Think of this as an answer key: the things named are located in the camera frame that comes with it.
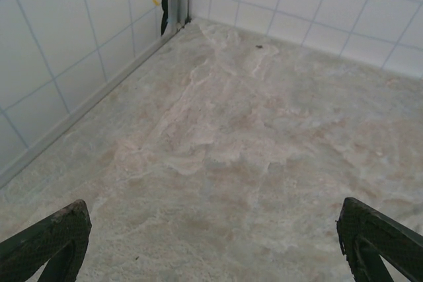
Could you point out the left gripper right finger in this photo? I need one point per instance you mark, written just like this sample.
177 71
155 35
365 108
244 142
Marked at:
363 229

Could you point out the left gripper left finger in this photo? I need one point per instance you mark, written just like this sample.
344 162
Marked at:
49 239

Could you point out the grey wall base strip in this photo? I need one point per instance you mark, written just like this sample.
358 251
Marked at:
99 92

